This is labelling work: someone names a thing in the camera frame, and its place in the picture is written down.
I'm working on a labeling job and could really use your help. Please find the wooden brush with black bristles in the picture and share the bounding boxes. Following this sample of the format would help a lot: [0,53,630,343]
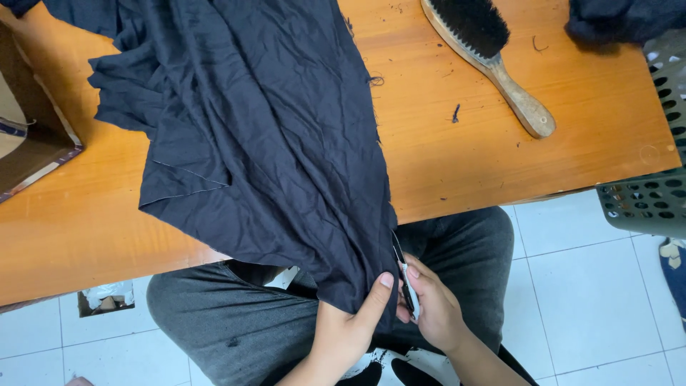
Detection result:
[419,0,557,140]

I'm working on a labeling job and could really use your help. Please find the dark fuzzy cloth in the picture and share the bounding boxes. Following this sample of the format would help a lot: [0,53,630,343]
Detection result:
[565,0,686,55]

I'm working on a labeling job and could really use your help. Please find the brown cardboard box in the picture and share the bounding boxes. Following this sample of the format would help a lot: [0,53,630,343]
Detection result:
[0,21,84,204]

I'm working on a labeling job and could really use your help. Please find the blue patterned item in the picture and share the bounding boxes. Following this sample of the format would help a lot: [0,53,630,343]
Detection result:
[658,237,686,334]

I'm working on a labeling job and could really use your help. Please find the white and black thread snips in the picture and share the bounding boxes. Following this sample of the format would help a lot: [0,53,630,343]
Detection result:
[391,232,422,321]

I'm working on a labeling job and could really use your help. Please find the person's black and white shirt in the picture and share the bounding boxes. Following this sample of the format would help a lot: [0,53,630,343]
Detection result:
[333,346,540,386]

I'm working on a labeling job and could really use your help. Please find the green perforated plastic basket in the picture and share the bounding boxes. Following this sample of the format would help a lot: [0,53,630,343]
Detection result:
[596,29,686,240]

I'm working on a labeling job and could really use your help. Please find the small box with white plastic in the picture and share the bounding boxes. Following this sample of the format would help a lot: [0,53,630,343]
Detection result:
[77,279,136,318]

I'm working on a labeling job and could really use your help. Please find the person's grey jeans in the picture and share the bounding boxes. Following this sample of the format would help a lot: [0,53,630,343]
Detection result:
[146,206,516,386]

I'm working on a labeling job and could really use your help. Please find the person's right hand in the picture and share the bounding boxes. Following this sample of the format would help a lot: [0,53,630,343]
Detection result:
[395,255,468,356]

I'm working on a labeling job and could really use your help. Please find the person's left hand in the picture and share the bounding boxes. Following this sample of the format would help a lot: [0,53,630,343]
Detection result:
[310,272,397,372]

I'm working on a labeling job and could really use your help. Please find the dark navy fabric garment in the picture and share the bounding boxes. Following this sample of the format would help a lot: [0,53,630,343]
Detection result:
[0,0,401,334]

